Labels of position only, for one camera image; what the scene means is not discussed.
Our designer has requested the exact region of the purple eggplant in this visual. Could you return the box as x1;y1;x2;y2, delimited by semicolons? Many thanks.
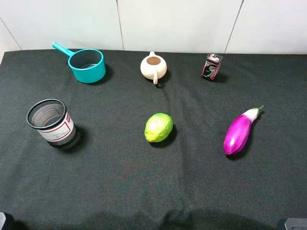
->
223;105;264;155

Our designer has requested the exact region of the green lime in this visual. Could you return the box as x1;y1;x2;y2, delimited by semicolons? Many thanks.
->
144;113;173;143

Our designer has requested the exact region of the cream ceramic teapot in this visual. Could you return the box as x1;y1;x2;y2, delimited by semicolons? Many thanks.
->
140;51;167;85

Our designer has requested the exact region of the black mesh pen holder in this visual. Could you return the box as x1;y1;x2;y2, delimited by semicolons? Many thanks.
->
26;99;77;148

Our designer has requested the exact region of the black gum box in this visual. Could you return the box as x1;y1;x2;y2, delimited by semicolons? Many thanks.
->
202;53;223;81

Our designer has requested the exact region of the teal plastic saucepan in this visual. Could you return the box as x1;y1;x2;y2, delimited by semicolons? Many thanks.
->
52;42;106;84

